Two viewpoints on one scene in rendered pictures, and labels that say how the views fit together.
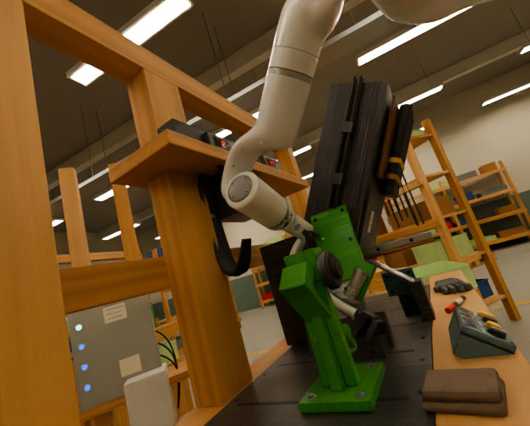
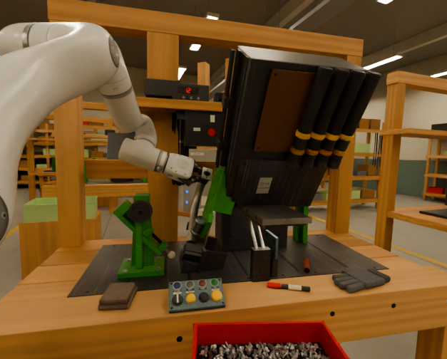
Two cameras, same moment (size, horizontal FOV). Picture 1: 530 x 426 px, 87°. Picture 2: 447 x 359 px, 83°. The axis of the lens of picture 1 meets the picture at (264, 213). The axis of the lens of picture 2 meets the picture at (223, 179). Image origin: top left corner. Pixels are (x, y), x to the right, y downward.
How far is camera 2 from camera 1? 0.94 m
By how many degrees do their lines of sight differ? 52
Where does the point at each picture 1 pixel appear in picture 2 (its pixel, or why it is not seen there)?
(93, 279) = (107, 166)
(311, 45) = not seen: hidden behind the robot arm
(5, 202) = (60, 136)
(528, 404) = (107, 315)
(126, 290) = (122, 174)
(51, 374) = (71, 199)
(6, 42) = not seen: hidden behind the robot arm
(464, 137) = not seen: outside the picture
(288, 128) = (117, 123)
